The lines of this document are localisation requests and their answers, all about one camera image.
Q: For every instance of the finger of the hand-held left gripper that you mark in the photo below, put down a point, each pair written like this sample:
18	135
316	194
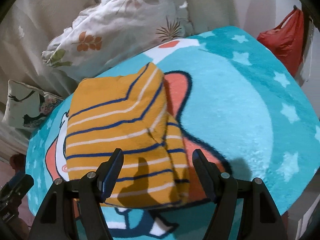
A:
23	183

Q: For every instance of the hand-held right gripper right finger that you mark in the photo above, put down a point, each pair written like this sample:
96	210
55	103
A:
203	177

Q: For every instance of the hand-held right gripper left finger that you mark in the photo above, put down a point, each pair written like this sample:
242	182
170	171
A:
110	177

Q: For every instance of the mustard striped sweater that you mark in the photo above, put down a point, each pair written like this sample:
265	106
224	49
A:
120	130

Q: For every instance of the dark red object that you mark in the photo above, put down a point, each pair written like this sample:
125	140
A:
18	163

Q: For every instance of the teal printed plush blanket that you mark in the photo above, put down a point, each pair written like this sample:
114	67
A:
237	110

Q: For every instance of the small bird print pillow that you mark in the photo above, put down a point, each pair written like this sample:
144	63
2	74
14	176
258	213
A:
27	105

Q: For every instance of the large leaf print pillow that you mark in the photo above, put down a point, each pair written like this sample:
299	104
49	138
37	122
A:
117	27

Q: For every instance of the red hanging bag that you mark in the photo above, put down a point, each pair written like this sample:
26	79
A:
285	42

